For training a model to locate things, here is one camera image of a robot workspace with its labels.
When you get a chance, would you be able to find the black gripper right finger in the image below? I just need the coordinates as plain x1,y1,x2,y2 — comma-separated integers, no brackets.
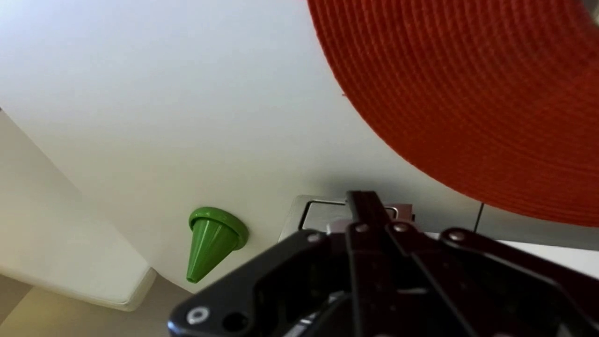
372,190,599,337

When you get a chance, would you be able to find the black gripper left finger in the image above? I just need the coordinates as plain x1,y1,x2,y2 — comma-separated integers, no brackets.
165,189,401,337

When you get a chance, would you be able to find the green cone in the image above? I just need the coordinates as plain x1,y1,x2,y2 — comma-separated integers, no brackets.
183,204,251,284

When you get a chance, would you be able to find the red round plate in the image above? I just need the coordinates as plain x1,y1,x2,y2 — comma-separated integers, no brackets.
305,0,599,230

